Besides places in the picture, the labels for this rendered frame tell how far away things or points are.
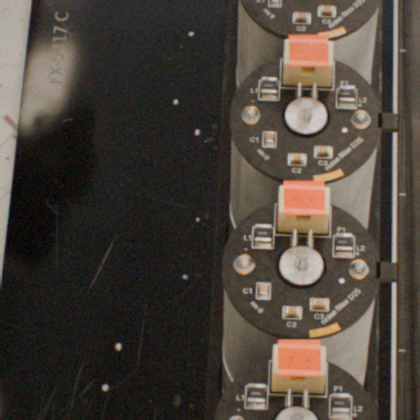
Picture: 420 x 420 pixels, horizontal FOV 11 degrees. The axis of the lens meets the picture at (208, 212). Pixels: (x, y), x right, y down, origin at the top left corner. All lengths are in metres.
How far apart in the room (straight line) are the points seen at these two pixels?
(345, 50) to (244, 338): 0.06
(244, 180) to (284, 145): 0.01
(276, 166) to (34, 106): 0.08
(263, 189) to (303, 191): 0.02
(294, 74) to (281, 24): 0.01
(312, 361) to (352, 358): 0.03
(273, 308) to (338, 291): 0.01
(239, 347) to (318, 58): 0.05
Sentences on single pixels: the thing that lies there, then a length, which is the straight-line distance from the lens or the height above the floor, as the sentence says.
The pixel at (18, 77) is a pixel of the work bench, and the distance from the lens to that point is 0.44.
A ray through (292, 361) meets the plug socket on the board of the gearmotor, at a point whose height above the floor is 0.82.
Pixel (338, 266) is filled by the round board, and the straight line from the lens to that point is 0.34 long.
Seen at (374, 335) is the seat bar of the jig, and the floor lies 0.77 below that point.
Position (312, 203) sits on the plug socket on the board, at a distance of 0.34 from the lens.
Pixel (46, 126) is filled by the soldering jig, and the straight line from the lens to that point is 0.42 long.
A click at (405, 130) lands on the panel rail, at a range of 0.36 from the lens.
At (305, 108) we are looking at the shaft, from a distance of 0.35.
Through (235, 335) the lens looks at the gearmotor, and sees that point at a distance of 0.35.
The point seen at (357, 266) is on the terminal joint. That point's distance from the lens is 0.34.
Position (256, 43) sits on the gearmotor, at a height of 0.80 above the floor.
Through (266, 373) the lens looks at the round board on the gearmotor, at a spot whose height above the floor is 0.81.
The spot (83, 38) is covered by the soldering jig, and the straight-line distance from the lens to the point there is 0.43.
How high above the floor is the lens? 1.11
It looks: 60 degrees down
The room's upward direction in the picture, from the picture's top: straight up
